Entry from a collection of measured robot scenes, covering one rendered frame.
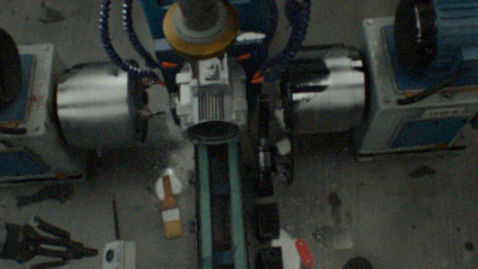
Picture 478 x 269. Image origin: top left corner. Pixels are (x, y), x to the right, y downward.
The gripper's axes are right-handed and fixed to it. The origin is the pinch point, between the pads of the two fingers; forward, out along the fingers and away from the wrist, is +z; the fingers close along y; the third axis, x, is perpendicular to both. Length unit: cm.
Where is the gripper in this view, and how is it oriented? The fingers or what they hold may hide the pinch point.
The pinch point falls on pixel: (82, 251)
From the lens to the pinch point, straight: 125.6
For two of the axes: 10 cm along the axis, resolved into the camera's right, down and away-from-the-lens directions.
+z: 6.4, 2.8, 7.1
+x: -7.6, 3.3, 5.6
